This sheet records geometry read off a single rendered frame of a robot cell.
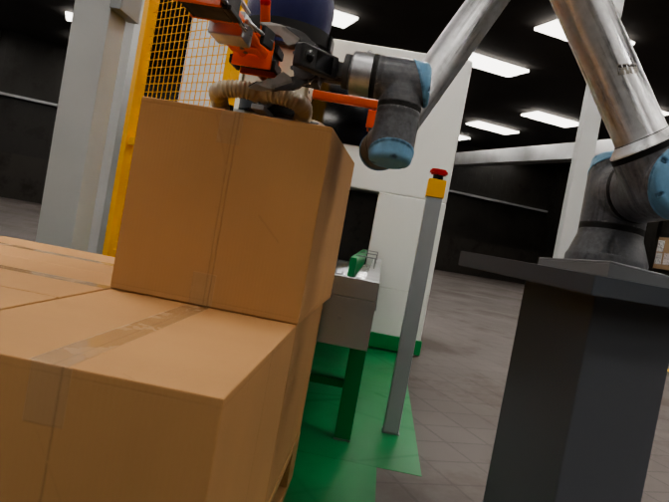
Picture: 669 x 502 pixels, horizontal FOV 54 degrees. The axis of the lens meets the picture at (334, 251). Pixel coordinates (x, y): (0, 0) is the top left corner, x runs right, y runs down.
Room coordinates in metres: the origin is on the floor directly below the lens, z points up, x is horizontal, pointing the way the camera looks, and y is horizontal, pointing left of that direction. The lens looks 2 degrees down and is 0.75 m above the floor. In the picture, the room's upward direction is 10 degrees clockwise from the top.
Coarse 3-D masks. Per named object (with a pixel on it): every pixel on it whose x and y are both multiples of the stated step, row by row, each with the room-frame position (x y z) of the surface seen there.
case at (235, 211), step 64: (192, 128) 1.32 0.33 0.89; (256, 128) 1.31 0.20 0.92; (320, 128) 1.30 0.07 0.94; (128, 192) 1.33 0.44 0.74; (192, 192) 1.32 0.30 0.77; (256, 192) 1.31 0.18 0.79; (320, 192) 1.30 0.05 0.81; (128, 256) 1.33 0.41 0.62; (192, 256) 1.32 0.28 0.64; (256, 256) 1.30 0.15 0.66; (320, 256) 1.46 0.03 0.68
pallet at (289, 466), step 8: (296, 440) 1.80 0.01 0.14; (296, 448) 1.85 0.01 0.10; (288, 456) 1.66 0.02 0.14; (288, 464) 1.76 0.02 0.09; (288, 472) 1.76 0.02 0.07; (280, 480) 1.53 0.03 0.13; (288, 480) 1.77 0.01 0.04; (280, 488) 1.75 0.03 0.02; (272, 496) 1.41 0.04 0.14; (280, 496) 1.70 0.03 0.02
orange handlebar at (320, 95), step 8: (240, 16) 1.10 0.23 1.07; (256, 40) 1.23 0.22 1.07; (232, 48) 1.28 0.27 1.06; (240, 48) 1.26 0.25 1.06; (256, 48) 1.25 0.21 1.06; (264, 48) 1.31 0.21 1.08; (264, 56) 1.33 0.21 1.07; (320, 96) 1.66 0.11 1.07; (328, 96) 1.65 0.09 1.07; (336, 96) 1.65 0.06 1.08; (344, 96) 1.65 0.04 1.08; (352, 96) 1.65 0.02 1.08; (344, 104) 1.66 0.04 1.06; (352, 104) 1.65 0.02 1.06; (360, 104) 1.65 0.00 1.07; (368, 104) 1.65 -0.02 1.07; (376, 104) 1.64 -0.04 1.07
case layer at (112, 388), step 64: (0, 256) 1.51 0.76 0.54; (64, 256) 1.73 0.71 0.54; (0, 320) 0.88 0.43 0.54; (64, 320) 0.96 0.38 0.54; (128, 320) 1.04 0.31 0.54; (192, 320) 1.14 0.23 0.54; (256, 320) 1.27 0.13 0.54; (320, 320) 1.90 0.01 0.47; (0, 384) 0.73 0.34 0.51; (64, 384) 0.72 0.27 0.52; (128, 384) 0.72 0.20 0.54; (192, 384) 0.74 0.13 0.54; (256, 384) 0.92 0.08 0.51; (0, 448) 0.73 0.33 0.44; (64, 448) 0.72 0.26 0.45; (128, 448) 0.72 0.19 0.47; (192, 448) 0.71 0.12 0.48; (256, 448) 1.03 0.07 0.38
